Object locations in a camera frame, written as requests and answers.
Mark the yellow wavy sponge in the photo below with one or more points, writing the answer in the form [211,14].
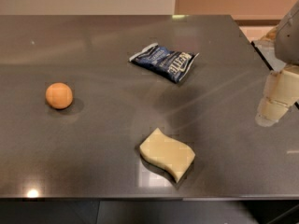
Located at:
[167,153]

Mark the orange ball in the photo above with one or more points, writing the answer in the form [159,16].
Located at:
[59,96]

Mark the blue chip bag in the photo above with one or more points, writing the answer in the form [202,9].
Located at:
[173,65]

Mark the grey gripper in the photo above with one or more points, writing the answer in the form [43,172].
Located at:
[288,41]

